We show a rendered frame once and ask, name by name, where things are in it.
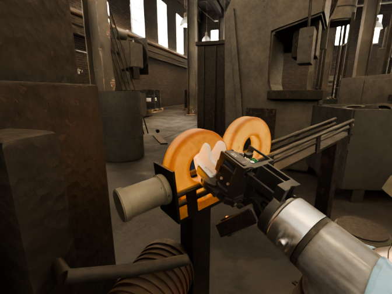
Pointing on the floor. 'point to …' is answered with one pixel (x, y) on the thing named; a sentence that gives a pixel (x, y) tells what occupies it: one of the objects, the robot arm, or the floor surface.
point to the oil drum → (122, 125)
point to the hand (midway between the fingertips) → (198, 157)
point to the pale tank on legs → (345, 9)
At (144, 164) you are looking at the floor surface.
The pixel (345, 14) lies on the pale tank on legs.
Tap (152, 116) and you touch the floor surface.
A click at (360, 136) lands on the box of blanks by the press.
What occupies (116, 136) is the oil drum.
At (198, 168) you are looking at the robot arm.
